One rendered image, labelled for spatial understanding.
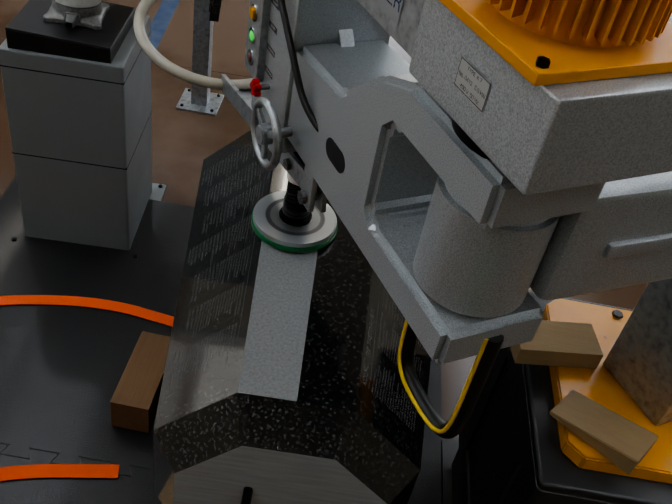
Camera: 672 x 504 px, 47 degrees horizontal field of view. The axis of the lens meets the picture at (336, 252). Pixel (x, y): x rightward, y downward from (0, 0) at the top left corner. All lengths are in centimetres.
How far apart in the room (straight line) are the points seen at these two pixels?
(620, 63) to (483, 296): 42
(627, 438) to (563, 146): 97
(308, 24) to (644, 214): 72
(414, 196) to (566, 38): 52
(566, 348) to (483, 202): 88
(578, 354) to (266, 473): 76
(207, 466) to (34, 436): 99
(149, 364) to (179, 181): 116
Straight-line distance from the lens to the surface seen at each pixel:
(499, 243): 113
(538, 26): 95
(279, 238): 190
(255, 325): 173
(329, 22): 158
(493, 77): 97
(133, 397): 247
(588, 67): 93
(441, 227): 116
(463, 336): 123
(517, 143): 94
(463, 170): 109
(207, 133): 380
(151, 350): 259
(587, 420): 180
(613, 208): 121
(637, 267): 136
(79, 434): 255
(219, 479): 171
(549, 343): 187
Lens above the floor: 208
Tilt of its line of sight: 41 degrees down
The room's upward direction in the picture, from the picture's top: 11 degrees clockwise
